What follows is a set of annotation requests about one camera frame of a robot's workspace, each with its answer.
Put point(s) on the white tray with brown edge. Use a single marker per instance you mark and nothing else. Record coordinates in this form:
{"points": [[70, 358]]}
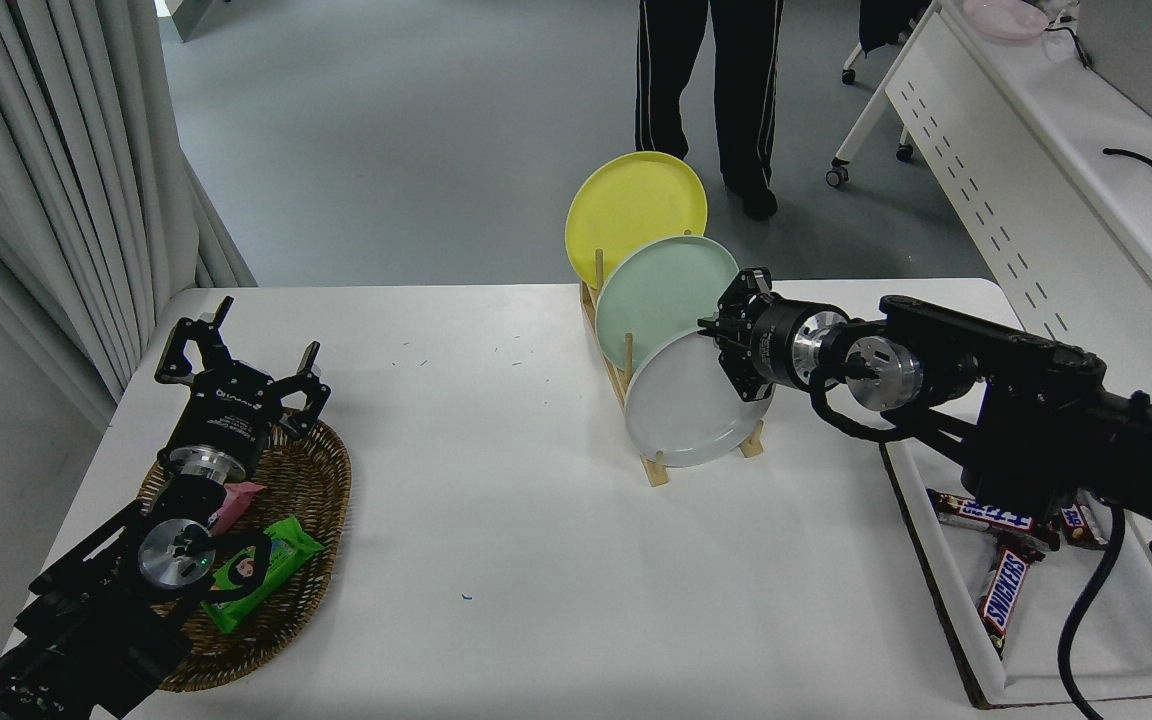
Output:
{"points": [[1031, 670]]}

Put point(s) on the grey laptop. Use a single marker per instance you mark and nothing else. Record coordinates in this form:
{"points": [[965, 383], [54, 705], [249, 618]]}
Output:
{"points": [[1141, 50]]}

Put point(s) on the pink plate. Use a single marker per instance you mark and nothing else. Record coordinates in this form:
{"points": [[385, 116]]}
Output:
{"points": [[1006, 18]]}

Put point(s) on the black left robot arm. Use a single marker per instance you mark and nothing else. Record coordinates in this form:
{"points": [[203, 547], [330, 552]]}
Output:
{"points": [[86, 620]]}

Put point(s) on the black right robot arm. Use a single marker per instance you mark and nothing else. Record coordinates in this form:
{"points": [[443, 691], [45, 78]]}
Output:
{"points": [[1036, 410]]}

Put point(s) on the white desk with slotted panel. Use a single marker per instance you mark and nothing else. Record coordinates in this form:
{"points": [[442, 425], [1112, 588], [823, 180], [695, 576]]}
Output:
{"points": [[1016, 180]]}

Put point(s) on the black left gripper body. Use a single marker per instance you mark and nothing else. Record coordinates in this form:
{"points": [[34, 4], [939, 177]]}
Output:
{"points": [[231, 410]]}

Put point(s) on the pale green plate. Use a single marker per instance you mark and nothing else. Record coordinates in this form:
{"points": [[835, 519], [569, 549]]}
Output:
{"points": [[661, 290]]}

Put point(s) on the pink snack packet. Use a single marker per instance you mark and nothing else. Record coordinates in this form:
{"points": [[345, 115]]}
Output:
{"points": [[238, 500]]}

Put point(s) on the yellow plate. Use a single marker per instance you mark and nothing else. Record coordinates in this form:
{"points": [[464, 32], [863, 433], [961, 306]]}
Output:
{"points": [[626, 200]]}

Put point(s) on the wooden plate rack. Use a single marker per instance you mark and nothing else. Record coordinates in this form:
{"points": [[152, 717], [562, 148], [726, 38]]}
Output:
{"points": [[652, 470]]}

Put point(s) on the grey plate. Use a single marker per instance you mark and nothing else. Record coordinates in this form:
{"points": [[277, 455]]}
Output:
{"points": [[681, 410]]}

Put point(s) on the person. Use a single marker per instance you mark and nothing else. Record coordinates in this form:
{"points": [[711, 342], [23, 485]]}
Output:
{"points": [[741, 90]]}

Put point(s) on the brown wicker basket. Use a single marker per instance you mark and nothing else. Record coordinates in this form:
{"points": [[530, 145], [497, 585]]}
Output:
{"points": [[311, 480]]}

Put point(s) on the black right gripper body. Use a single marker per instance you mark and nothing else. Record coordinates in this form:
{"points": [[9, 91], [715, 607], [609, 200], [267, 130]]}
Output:
{"points": [[774, 345]]}

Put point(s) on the green snack packet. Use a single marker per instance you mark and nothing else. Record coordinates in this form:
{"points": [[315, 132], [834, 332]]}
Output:
{"points": [[281, 560]]}

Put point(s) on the pale grey curtain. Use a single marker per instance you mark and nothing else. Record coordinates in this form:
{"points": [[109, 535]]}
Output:
{"points": [[56, 180]]}

